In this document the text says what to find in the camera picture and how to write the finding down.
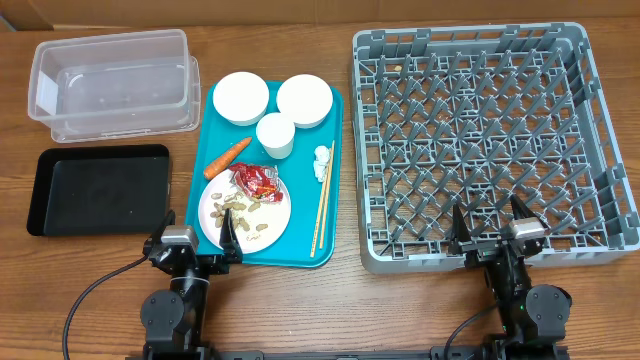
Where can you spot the clear plastic bin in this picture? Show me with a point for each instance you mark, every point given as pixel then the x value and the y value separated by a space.
pixel 115 86

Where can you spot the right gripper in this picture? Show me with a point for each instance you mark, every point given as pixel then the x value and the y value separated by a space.
pixel 478 252

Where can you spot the teal serving tray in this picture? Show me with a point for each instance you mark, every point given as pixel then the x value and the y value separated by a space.
pixel 293 248

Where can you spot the wooden chopstick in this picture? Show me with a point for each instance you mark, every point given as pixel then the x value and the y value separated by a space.
pixel 317 222
pixel 327 186

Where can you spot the white bowl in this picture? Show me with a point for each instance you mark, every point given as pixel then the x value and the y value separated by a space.
pixel 241 98

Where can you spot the white cup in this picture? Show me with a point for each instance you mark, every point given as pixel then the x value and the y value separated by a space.
pixel 275 132

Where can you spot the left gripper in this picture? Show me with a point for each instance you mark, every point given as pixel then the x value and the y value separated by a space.
pixel 216 264

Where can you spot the peanut pile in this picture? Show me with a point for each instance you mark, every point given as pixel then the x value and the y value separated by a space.
pixel 244 211

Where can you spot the orange carrot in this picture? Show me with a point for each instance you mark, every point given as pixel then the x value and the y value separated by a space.
pixel 223 161

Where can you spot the wooden chopstick right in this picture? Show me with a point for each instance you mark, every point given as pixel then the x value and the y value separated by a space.
pixel 327 186

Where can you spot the wooden chopstick left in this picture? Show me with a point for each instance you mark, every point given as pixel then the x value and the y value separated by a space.
pixel 317 222

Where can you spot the white tissue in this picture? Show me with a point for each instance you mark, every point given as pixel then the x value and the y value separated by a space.
pixel 322 156

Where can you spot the white plate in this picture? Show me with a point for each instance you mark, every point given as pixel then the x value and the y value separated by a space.
pixel 277 215

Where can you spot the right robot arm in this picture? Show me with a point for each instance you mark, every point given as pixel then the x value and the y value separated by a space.
pixel 533 317

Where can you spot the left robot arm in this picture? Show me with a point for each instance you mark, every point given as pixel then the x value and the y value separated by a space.
pixel 174 317

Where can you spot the red snack wrapper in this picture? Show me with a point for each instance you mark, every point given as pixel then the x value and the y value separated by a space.
pixel 260 183

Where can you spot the black plastic tray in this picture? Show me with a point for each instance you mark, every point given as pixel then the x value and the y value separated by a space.
pixel 104 190

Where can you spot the grey dishwasher rack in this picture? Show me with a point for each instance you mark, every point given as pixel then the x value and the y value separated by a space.
pixel 464 118

